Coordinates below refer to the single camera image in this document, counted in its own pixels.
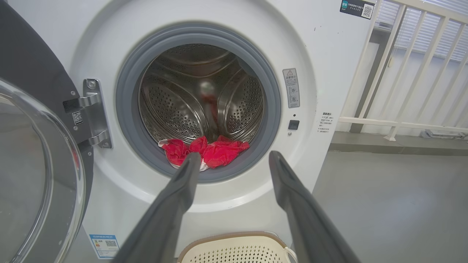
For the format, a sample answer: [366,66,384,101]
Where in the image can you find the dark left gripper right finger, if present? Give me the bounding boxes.
[269,151,361,263]

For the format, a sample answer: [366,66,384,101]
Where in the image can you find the stainless steel washing machine drum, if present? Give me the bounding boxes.
[138,44,265,145]

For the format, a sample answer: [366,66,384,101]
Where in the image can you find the cream perforated laundry basket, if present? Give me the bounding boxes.
[177,232,298,263]

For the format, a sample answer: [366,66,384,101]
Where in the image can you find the white front-load washing machine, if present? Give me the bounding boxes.
[7,0,382,260]

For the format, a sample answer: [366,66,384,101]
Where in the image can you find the red and white garment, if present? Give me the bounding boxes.
[158,135,250,171]

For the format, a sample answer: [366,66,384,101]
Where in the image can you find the white metal railing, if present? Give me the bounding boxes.
[338,0,468,141]

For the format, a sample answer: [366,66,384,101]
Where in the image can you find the metal door hinge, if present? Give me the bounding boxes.
[63,79,113,149]

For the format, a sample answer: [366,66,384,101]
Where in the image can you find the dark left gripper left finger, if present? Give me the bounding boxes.
[112,152,202,263]

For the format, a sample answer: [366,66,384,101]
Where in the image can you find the round black glass washer door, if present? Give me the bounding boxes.
[0,0,94,263]

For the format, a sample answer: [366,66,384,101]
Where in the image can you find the black QR code sticker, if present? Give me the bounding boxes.
[340,0,376,20]

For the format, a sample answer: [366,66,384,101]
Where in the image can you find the blue energy label sticker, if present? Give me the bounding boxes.
[89,234,120,259]

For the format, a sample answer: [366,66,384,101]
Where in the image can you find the small printed text sticker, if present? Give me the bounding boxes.
[317,112,334,133]

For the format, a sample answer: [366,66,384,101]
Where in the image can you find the grey warning sticker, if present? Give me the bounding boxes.
[283,68,301,108]

